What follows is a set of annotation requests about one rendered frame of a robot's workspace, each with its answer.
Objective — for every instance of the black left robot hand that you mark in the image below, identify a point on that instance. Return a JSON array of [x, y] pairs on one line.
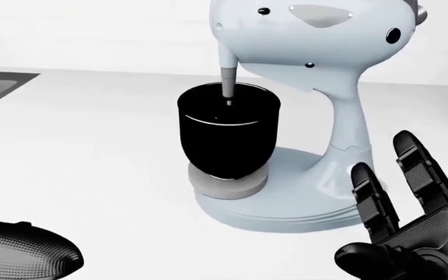
[[18, 251]]

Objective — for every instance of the pale blue stand mixer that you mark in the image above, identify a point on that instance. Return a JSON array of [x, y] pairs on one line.
[[298, 73]]

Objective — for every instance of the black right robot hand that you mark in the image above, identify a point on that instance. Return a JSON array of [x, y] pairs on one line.
[[418, 233]]

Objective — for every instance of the black mixing bowl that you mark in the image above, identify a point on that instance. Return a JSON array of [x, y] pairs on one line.
[[228, 134]]

